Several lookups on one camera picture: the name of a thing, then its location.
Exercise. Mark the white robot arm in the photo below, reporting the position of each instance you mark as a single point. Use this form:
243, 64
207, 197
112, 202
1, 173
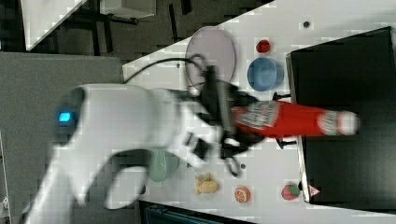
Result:
106, 135

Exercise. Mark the blue bowl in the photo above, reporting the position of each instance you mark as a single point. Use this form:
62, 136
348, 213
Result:
265, 74

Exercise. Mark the pale purple round plate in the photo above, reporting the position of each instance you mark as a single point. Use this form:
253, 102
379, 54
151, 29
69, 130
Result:
212, 46

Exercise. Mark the small red strawberry toy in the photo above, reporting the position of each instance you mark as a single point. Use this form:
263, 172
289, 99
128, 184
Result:
263, 46

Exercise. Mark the strawberry toy near oven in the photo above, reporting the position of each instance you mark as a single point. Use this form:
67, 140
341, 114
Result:
290, 192

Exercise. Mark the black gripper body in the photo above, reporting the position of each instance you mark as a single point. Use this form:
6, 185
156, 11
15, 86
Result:
219, 98

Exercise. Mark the orange slice toy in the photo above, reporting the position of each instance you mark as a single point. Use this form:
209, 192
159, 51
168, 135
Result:
242, 194

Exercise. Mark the black toaster oven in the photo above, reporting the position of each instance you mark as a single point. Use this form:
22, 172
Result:
354, 79

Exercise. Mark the red ketchup bottle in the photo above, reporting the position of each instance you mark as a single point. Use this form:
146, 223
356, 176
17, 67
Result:
277, 119

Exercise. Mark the yellow banana toy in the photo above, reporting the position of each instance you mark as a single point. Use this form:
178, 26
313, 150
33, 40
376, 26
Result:
204, 184

